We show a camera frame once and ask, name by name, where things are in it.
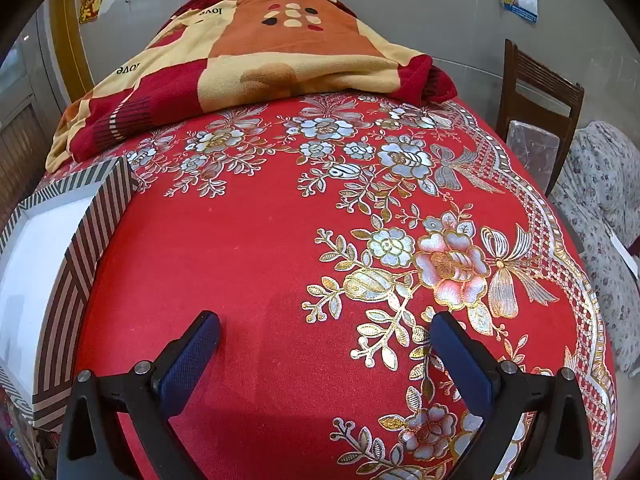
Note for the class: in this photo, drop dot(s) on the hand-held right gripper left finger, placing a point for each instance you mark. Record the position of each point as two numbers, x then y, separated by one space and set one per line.
192 360

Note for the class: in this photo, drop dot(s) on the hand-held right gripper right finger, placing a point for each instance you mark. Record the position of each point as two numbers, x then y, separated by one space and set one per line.
460 360

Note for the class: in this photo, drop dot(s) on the striped cardboard box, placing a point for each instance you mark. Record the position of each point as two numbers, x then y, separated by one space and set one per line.
80 280

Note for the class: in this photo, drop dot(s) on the red floral tablecloth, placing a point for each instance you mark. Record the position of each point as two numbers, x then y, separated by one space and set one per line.
225 260

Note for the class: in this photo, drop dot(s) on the floral sofa cover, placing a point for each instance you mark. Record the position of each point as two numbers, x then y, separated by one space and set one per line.
600 185

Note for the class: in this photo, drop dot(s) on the dark wooden chair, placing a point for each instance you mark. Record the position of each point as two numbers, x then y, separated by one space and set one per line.
542 80

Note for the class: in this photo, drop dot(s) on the red and yellow printed blanket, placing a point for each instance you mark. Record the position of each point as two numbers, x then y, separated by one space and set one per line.
280 35

